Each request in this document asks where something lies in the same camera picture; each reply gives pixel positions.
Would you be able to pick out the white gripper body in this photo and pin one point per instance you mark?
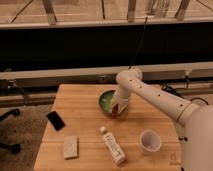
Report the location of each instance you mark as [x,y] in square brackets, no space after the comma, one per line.
[120,100]

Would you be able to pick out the white plastic cup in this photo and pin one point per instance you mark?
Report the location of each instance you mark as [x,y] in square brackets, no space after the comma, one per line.
[150,142]

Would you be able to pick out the metal window rail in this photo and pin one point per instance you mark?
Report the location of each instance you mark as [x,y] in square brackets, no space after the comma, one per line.
[151,73]

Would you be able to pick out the black smartphone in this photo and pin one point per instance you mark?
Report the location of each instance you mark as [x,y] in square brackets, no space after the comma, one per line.
[55,120]

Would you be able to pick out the beige sponge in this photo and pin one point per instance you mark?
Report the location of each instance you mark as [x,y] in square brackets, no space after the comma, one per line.
[70,147]

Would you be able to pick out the green ceramic bowl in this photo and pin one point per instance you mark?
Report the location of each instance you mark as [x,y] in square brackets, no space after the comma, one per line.
[105,102]

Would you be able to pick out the white squeeze bottle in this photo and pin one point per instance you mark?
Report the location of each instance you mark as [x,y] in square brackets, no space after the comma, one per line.
[113,147]

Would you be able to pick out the red pepper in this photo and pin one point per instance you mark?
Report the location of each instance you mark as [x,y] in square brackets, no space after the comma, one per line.
[115,110]

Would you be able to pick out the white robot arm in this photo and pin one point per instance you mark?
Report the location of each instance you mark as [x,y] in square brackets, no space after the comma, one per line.
[197,149]

